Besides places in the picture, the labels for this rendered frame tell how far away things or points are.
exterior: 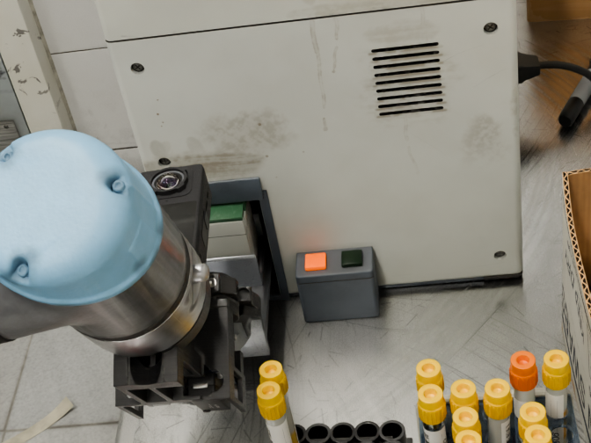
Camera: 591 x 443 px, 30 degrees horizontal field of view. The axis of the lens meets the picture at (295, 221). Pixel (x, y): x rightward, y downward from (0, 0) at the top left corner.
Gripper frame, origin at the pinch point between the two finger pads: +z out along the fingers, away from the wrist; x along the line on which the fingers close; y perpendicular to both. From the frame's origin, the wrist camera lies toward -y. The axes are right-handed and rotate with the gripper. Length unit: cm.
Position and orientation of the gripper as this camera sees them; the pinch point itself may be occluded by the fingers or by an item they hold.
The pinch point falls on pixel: (218, 337)
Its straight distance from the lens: 81.5
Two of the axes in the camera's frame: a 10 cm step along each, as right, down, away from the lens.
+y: 0.5, 9.4, -3.3
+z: 1.4, 3.2, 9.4
